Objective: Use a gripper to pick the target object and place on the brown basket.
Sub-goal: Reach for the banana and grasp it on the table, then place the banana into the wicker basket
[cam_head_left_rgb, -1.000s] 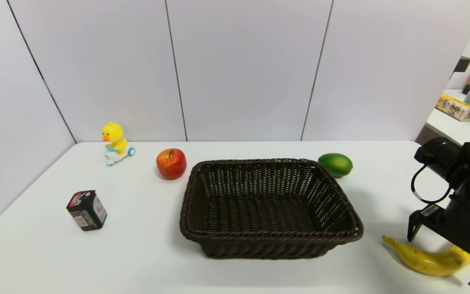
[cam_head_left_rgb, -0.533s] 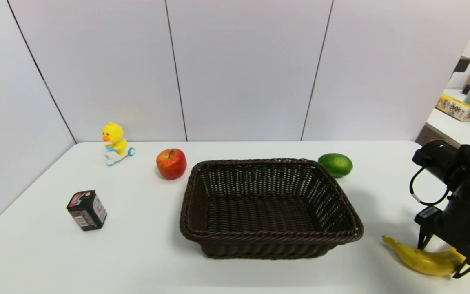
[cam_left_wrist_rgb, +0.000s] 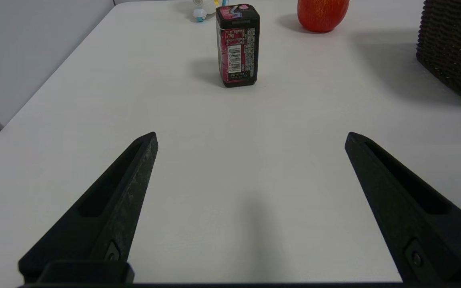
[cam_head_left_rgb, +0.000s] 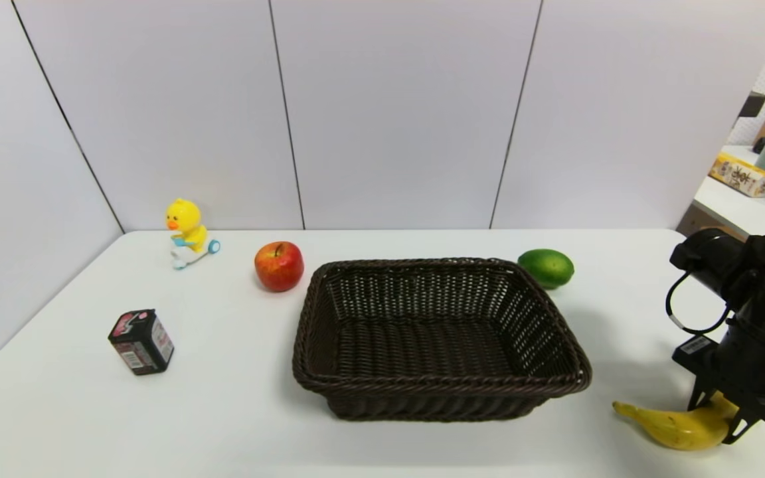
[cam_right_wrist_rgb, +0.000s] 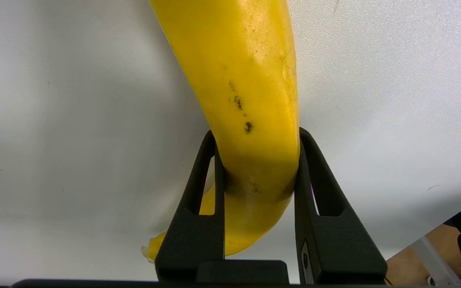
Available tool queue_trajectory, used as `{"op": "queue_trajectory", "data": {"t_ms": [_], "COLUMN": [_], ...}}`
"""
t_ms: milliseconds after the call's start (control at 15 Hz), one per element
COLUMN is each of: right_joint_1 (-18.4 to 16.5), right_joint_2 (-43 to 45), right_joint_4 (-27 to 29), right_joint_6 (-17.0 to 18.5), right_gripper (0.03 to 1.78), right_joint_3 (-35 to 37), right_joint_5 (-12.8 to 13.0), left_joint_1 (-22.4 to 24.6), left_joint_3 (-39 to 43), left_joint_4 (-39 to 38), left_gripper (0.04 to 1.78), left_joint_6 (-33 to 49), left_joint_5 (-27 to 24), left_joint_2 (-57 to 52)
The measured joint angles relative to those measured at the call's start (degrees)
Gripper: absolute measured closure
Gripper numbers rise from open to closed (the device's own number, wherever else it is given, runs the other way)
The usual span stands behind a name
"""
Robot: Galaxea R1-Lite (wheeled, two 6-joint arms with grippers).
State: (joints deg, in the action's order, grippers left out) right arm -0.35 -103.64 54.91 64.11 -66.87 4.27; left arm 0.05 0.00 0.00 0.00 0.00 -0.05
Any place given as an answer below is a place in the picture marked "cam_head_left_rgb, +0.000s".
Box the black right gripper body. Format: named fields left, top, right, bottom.
left=671, top=316, right=765, bottom=438

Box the yellow banana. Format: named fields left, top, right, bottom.
left=612, top=390, right=742, bottom=452

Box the dark brown wicker basket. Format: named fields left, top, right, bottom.
left=292, top=258, right=592, bottom=422

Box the white side table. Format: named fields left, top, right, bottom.
left=691, top=145, right=765, bottom=241

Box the green lime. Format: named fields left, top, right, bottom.
left=517, top=249, right=575, bottom=290

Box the yellow printed carton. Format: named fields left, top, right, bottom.
left=709, top=153, right=765, bottom=199

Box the small black box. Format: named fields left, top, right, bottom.
left=737, top=93, right=765, bottom=120

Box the red apple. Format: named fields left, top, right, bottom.
left=254, top=241, right=305, bottom=293

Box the yellow duck scooter toy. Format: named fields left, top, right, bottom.
left=165, top=198, right=222, bottom=270

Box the black red gum box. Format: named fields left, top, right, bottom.
left=108, top=308, right=175, bottom=376

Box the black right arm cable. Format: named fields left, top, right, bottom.
left=665, top=268, right=732, bottom=335

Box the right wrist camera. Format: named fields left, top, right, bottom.
left=670, top=228, right=748, bottom=294

